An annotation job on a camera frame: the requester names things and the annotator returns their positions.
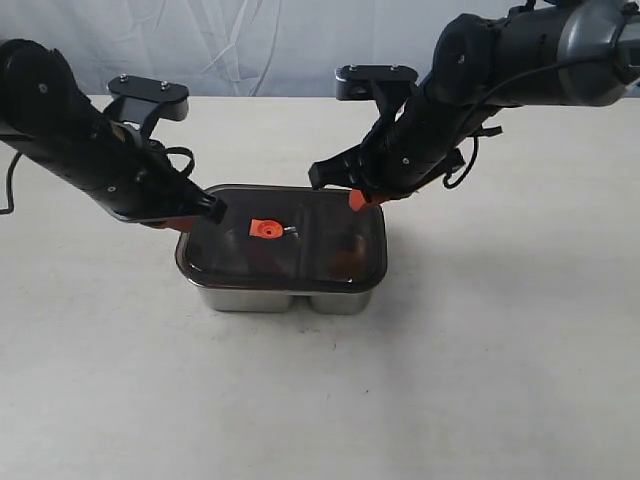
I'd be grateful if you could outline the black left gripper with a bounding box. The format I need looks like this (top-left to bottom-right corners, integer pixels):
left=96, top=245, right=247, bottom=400
left=19, top=110, right=227, bottom=233

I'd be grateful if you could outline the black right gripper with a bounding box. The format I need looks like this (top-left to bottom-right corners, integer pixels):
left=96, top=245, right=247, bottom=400
left=308, top=79, right=500, bottom=211

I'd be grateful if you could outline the red toy sausage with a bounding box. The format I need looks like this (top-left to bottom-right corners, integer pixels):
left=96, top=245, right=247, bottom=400
left=246, top=244, right=285, bottom=278

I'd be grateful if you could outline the yellow toy cheese wedge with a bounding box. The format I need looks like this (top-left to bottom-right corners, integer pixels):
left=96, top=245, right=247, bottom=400
left=330, top=235, right=367, bottom=281

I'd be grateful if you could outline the dark transparent box lid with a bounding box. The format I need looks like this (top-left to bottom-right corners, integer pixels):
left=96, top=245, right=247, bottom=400
left=175, top=184, right=388, bottom=293

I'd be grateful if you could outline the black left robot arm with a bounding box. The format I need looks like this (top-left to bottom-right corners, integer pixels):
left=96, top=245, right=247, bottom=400
left=1, top=39, right=227, bottom=232

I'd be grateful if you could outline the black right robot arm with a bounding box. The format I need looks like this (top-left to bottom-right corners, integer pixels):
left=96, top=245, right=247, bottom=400
left=308, top=1, right=639, bottom=209

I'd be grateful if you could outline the stainless steel lunch box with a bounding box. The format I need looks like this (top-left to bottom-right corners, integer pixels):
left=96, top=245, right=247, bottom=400
left=196, top=286, right=374, bottom=315

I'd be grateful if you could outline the blue-grey backdrop cloth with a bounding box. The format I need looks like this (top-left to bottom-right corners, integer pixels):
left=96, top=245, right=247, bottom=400
left=1, top=1, right=507, bottom=96

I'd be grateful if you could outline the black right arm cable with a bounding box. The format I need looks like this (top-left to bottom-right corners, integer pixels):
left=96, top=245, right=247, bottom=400
left=442, top=52, right=640, bottom=190

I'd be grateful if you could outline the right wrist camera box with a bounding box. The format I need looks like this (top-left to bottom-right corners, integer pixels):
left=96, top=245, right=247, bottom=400
left=335, top=64, right=419, bottom=101

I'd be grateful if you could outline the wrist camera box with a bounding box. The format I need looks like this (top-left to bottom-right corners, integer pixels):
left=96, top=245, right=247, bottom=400
left=103, top=74, right=190, bottom=127
left=335, top=64, right=419, bottom=101

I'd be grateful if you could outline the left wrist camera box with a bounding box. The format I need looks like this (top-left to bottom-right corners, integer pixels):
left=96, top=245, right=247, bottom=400
left=103, top=74, right=190, bottom=127

